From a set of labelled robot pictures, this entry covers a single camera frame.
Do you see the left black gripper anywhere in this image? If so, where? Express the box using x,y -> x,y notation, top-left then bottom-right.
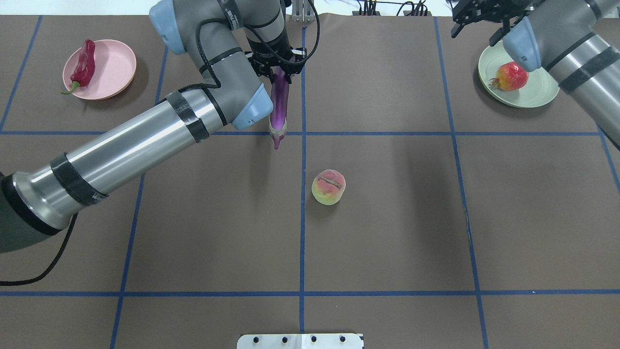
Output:
246,47 -> 308,79

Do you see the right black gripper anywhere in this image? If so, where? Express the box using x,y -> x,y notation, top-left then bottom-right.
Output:
451,0 -> 538,47

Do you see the purple eggplant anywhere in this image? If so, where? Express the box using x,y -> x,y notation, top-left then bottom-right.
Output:
269,67 -> 290,150

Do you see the red pomegranate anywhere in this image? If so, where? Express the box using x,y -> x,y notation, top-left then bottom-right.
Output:
488,61 -> 529,92

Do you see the red chili pepper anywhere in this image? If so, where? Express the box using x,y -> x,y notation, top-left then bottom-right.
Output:
61,39 -> 96,95

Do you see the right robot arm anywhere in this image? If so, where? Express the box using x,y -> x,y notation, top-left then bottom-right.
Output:
451,0 -> 620,147

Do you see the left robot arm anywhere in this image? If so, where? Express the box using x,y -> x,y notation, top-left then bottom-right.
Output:
0,0 -> 306,253

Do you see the light green plate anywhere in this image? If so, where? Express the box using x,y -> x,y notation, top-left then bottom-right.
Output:
478,41 -> 560,108

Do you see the peach with slit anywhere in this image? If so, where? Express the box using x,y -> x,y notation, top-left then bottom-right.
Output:
311,169 -> 347,206

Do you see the pink plate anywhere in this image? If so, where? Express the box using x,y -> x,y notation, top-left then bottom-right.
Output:
72,39 -> 137,101

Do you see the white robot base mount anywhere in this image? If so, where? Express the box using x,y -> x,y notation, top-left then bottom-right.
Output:
236,333 -> 365,349

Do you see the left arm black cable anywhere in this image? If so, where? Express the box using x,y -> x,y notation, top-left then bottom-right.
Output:
0,0 -> 321,286

